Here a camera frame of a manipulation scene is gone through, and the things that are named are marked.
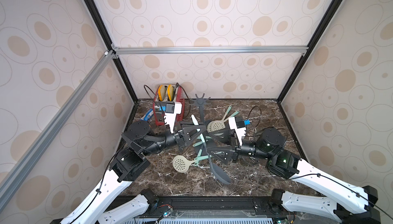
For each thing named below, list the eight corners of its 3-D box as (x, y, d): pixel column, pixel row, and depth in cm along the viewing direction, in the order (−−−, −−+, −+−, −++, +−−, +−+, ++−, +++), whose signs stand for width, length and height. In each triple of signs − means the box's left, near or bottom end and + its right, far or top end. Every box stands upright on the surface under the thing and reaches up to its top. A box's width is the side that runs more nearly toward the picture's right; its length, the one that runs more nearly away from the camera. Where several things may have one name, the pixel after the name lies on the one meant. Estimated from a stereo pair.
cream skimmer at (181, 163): (170, 168, 87) (169, 166, 84) (177, 155, 92) (176, 152, 89) (189, 176, 84) (188, 174, 81) (195, 162, 90) (195, 159, 86)
